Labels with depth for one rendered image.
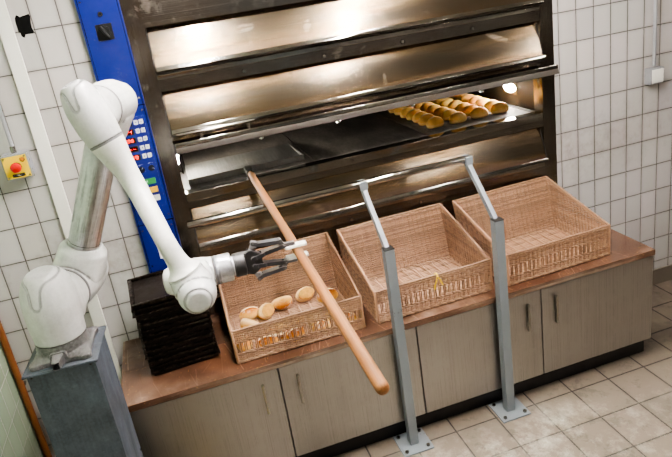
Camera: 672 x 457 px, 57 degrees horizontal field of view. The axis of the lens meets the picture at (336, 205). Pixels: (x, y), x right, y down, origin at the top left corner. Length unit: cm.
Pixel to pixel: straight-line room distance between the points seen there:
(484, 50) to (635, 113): 98
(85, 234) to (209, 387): 81
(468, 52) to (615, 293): 132
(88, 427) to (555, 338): 201
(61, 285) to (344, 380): 123
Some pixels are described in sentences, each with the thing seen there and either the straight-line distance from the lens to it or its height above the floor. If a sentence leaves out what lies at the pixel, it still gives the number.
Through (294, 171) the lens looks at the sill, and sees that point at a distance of 285.
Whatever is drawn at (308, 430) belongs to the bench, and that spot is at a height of 21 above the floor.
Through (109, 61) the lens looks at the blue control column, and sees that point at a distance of 268.
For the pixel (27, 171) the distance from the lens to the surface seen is 274.
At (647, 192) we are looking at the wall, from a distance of 389.
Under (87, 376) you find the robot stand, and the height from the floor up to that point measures 95.
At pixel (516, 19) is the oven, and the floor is 166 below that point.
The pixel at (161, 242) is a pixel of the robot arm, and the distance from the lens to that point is 177.
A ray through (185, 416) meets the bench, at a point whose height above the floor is 46.
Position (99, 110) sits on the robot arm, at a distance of 183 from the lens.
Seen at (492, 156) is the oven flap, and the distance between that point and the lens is 323.
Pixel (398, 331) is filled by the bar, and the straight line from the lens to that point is 260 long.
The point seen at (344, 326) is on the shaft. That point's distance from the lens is 151.
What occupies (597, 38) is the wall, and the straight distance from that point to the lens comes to 346.
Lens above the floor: 196
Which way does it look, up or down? 20 degrees down
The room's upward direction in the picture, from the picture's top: 9 degrees counter-clockwise
